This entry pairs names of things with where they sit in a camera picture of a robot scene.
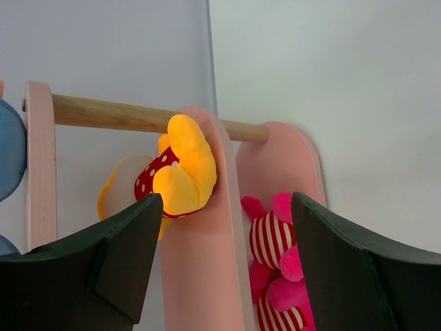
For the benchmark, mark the right pink striped plush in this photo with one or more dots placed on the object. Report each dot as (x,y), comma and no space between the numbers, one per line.
(272,240)

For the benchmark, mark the yellow plush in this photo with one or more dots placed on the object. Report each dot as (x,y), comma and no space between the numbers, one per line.
(183,173)

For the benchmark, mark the pink striped plush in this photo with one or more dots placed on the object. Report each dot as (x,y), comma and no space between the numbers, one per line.
(272,240)
(283,305)

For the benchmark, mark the left pink striped plush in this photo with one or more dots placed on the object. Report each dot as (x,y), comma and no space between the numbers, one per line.
(283,305)

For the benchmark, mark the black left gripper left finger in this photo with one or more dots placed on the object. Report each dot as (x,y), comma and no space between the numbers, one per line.
(94,279)

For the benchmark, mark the boy doll blue shorts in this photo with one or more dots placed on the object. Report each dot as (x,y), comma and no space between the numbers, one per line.
(13,149)
(7,247)

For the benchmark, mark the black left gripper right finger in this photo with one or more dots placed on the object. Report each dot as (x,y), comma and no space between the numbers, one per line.
(360,280)

